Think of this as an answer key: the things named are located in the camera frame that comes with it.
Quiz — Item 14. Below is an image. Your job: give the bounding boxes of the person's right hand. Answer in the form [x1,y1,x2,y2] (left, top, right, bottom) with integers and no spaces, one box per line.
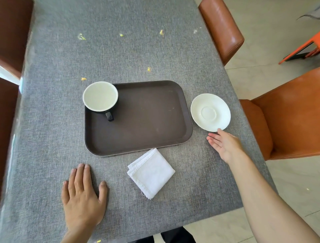
[206,128,247,164]

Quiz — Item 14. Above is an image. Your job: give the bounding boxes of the person's left hand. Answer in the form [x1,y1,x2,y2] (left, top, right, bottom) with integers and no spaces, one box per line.
[61,163,108,234]

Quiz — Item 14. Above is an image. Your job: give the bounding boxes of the person's left forearm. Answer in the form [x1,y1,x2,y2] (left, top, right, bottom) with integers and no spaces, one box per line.
[61,228,94,243]

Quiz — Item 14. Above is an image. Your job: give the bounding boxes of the person's right forearm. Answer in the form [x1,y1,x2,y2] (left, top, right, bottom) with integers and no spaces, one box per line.
[228,150,320,243]

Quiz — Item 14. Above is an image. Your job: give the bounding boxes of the white saucer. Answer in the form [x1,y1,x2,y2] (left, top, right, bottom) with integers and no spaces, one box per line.
[190,93,231,133]

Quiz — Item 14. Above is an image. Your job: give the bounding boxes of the folded white cloth napkin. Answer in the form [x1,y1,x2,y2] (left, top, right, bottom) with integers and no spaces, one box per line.
[127,148,176,200]

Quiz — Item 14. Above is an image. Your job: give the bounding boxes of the orange leather chair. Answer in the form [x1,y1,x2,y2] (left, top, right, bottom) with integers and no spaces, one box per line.
[239,67,320,161]

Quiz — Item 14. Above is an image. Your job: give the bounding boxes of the dark brown serving tray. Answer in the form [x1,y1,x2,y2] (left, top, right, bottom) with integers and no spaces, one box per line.
[84,80,193,157]

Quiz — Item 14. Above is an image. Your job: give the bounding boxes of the person's black trousers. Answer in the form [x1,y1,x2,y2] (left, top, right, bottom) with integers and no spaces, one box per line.
[128,226,197,243]

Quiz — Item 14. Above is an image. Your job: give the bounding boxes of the black cup with white inside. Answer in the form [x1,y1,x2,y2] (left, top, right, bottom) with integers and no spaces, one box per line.
[82,81,119,122]

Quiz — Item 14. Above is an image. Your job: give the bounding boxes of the dark brown chair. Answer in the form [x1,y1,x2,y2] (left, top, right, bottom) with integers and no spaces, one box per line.
[0,78,20,198]
[0,0,34,78]

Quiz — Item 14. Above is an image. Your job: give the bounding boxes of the brown leather chair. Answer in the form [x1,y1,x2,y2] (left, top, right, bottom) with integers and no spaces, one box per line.
[198,0,245,66]

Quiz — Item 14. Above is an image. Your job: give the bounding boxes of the orange metal stool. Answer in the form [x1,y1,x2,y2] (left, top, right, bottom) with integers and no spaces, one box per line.
[278,31,320,65]

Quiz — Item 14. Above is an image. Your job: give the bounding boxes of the grey fabric-covered table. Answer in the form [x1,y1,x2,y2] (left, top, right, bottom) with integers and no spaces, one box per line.
[0,0,278,243]

